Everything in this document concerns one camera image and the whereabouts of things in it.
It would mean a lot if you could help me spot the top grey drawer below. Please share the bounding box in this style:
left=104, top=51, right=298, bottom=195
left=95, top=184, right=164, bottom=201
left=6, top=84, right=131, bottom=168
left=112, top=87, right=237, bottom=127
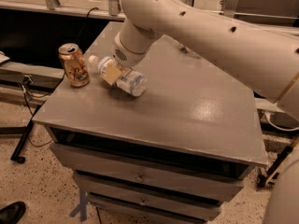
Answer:
left=50, top=143, right=243, bottom=202

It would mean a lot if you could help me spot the metal rail frame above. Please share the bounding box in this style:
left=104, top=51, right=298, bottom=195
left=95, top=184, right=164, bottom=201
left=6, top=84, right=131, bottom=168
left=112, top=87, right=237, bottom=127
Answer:
left=0, top=0, right=125, bottom=21

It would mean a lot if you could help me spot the bottom grey drawer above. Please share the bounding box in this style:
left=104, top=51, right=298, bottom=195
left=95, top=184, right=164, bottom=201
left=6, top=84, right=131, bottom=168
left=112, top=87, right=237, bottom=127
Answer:
left=87, top=193, right=206, bottom=224

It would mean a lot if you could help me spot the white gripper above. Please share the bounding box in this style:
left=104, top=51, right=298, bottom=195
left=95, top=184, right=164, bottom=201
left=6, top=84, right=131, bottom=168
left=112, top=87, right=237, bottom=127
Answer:
left=104, top=19, right=162, bottom=85

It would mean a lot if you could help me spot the black shoe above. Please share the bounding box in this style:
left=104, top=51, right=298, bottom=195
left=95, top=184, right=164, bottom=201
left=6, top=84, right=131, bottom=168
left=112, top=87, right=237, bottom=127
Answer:
left=0, top=201, right=26, bottom=224

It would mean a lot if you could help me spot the black cable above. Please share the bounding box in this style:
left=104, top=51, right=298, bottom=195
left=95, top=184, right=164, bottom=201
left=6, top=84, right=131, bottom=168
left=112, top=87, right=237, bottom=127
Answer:
left=74, top=7, right=100, bottom=44

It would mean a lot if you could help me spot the black stand leg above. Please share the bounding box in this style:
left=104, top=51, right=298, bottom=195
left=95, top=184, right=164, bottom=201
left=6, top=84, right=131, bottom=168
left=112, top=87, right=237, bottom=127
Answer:
left=10, top=119, right=34, bottom=164

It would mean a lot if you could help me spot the orange soda can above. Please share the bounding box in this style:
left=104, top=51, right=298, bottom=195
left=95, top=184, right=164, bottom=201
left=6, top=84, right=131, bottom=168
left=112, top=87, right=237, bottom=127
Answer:
left=58, top=43, right=90, bottom=88

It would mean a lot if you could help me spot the middle grey drawer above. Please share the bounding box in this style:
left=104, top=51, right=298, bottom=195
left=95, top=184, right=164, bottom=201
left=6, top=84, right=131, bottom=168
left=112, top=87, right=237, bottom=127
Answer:
left=73, top=172, right=222, bottom=221

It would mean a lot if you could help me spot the grey drawer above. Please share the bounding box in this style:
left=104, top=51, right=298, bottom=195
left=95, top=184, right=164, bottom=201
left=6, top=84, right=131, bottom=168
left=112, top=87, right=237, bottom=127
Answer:
left=73, top=172, right=222, bottom=221
left=50, top=143, right=243, bottom=202
left=87, top=193, right=206, bottom=224

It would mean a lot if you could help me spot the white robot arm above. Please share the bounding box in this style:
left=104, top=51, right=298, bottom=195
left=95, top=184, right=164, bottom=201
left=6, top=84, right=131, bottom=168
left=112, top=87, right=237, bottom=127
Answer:
left=108, top=0, right=299, bottom=120

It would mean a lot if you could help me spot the black wheeled stand base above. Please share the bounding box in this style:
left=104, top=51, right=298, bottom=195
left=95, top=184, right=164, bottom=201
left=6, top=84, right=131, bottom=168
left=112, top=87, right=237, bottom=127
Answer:
left=257, top=136, right=299, bottom=189

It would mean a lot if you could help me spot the grey drawer cabinet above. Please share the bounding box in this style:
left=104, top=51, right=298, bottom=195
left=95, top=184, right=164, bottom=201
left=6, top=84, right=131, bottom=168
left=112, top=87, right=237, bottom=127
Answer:
left=32, top=21, right=268, bottom=224

